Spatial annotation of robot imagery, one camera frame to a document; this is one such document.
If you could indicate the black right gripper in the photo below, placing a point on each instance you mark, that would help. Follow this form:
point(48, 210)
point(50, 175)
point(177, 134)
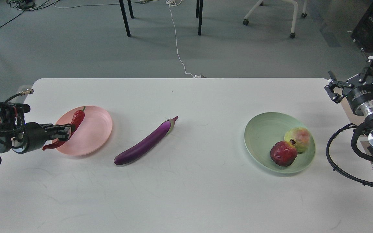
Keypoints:
point(360, 99)

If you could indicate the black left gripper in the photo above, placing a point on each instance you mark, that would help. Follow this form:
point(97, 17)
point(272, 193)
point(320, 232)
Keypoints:
point(36, 136)

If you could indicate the red chili pepper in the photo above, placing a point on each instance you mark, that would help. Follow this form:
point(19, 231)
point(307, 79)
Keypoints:
point(78, 118)

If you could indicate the yellow green custard apple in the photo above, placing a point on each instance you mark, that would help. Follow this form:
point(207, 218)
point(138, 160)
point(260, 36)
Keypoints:
point(301, 136)

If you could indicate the red pomegranate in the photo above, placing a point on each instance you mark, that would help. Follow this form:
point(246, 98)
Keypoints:
point(284, 153)

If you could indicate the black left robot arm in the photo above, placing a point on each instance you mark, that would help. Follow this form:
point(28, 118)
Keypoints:
point(22, 137)

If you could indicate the pink plate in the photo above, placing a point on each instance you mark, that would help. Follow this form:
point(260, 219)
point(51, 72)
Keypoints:
point(91, 135)

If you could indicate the purple eggplant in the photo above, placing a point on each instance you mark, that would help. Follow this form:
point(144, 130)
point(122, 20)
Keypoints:
point(145, 145)

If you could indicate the white chair base with casters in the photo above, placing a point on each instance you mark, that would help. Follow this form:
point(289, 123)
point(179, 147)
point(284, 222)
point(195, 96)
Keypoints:
point(296, 9)

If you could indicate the black table legs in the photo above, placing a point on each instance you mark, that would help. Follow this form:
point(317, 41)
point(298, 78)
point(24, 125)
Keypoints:
point(127, 11)

